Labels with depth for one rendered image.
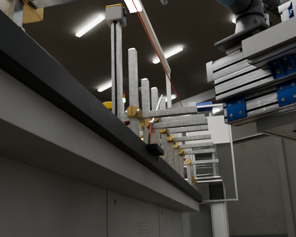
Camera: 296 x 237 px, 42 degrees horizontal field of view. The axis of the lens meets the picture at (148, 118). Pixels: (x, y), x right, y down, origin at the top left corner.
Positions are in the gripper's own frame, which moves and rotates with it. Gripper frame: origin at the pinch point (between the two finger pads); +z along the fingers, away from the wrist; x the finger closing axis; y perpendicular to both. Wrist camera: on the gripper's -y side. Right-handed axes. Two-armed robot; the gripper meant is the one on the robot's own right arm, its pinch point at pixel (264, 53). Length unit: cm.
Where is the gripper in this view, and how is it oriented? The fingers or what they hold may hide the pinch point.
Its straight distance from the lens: 243.7
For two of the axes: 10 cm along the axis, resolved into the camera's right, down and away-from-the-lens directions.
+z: 0.4, 9.6, -2.9
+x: 7.5, 1.7, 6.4
